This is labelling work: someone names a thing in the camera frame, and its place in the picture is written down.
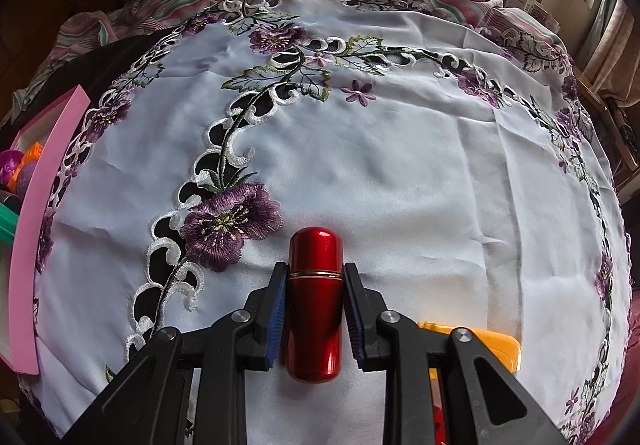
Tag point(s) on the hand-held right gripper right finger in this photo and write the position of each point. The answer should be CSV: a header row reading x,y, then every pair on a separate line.
x,y
354,325

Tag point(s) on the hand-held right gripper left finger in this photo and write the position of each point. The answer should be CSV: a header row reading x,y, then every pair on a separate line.
x,y
277,320

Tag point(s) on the red puzzle piece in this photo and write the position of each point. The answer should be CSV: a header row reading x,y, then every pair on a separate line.
x,y
438,420

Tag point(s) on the purple oval toy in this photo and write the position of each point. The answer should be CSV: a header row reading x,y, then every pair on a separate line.
x,y
10,165

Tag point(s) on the orange snap cube block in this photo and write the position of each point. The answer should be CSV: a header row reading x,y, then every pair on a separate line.
x,y
35,152

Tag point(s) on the black grey cylinder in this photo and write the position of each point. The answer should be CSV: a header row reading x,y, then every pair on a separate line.
x,y
10,200

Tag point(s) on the orange oval case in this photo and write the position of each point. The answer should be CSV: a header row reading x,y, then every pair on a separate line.
x,y
500,350

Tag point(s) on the red metallic cylinder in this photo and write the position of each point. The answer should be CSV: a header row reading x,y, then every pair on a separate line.
x,y
315,305

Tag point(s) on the green plastic scoop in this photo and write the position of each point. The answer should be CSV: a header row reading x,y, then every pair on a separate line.
x,y
7,225

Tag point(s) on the beige curtain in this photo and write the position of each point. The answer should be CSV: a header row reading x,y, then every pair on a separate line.
x,y
610,40

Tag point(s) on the dark cloth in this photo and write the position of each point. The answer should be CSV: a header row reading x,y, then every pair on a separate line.
x,y
120,60

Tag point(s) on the white embroidered tablecloth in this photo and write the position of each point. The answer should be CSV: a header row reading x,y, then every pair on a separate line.
x,y
400,175

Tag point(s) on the wooden side table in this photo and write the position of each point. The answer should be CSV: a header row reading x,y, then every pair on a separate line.
x,y
600,110

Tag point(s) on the pink box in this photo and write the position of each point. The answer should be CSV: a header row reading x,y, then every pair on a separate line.
x,y
35,235

